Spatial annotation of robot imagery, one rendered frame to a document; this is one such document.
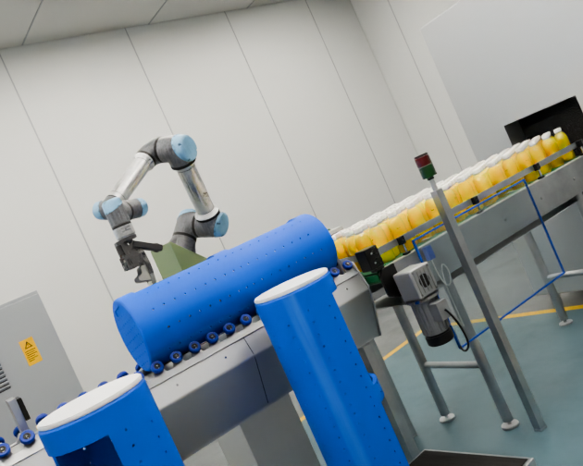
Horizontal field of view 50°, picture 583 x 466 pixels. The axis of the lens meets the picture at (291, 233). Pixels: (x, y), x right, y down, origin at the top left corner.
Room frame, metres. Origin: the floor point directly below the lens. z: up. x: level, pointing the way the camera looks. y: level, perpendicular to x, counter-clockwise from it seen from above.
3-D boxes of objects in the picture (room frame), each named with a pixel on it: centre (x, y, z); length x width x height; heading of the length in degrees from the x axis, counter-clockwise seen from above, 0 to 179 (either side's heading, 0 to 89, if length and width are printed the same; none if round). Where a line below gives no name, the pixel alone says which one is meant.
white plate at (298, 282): (2.14, 0.08, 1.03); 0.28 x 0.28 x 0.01
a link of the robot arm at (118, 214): (2.34, 0.57, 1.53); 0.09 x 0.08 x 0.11; 152
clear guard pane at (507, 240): (2.77, -0.79, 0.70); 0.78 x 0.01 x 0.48; 121
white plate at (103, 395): (1.58, 0.65, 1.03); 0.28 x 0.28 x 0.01
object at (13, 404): (1.99, 1.04, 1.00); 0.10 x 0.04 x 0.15; 31
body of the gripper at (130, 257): (2.33, 0.58, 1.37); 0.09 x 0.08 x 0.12; 121
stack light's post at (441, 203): (2.56, -0.62, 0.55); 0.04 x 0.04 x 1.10; 31
